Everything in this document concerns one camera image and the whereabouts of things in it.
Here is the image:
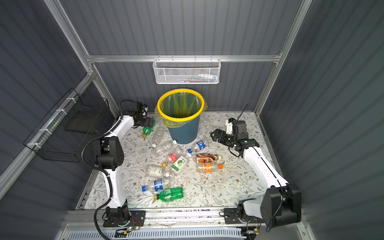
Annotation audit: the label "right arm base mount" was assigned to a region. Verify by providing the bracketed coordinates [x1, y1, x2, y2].
[220, 208, 265, 225]

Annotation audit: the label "white ventilation grille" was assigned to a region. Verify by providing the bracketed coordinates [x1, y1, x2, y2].
[67, 227, 250, 240]

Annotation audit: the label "clear bottle white cap far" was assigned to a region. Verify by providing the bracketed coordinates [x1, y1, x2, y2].
[151, 126, 166, 149]

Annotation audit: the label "orange label bottle orange cap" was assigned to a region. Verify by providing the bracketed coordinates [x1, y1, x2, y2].
[197, 162, 223, 174]

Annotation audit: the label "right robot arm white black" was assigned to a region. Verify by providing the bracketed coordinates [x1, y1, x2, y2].
[210, 118, 302, 230]

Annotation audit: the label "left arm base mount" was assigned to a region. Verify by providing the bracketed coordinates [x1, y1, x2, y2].
[102, 208, 147, 228]

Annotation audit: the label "white wire mesh basket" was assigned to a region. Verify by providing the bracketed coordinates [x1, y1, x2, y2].
[153, 59, 222, 85]

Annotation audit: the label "black wire basket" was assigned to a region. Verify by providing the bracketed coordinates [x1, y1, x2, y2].
[24, 88, 114, 163]

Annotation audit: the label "teal bin with yellow rim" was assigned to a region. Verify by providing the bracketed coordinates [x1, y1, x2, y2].
[156, 87, 205, 145]

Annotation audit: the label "items in white basket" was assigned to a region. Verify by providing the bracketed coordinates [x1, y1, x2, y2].
[181, 74, 219, 83]

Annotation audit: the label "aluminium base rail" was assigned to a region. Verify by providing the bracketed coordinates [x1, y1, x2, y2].
[60, 206, 271, 230]

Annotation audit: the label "green bottle yellow cap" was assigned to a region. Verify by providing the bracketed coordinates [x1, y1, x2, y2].
[154, 187, 184, 203]
[142, 119, 156, 139]

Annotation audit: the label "blue label bottle blue cap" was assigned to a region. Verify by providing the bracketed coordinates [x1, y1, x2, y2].
[142, 179, 171, 193]

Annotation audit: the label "pink label bottle yellow cap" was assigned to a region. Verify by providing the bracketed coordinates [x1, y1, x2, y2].
[162, 148, 183, 168]

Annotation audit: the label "clear ribbed bottle white cap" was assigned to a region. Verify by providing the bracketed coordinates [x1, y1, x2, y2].
[154, 140, 177, 156]

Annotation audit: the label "lime label bottle white cap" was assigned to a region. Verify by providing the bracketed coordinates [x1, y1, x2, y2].
[171, 153, 192, 174]

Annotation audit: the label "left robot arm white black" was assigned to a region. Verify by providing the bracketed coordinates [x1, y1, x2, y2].
[81, 100, 155, 220]

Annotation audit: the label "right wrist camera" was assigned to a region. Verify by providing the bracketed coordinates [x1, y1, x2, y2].
[225, 118, 237, 135]

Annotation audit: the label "brown tea bottle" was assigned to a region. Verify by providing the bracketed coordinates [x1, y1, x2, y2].
[195, 153, 222, 164]

